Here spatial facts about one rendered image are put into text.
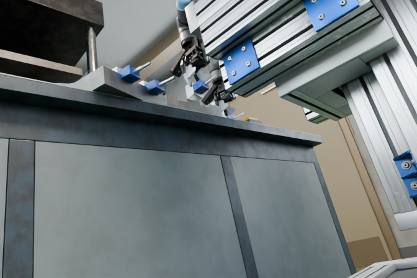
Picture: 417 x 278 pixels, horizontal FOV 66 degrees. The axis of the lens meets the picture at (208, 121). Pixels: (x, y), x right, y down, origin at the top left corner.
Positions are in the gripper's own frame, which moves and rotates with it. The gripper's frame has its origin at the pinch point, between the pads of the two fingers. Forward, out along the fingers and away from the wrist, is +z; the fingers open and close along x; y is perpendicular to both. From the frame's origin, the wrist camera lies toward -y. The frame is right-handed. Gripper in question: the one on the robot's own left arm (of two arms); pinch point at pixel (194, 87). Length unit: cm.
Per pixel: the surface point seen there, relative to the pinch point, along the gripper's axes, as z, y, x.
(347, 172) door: -11, -31, 233
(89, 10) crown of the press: -98, -66, -7
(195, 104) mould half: 7.2, -0.9, 0.0
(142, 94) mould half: 15.1, 3.3, -27.3
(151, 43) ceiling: -239, -177, 140
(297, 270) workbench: 66, 0, 36
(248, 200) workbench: 42.3, 0.1, 16.9
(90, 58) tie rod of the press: -65, -72, -3
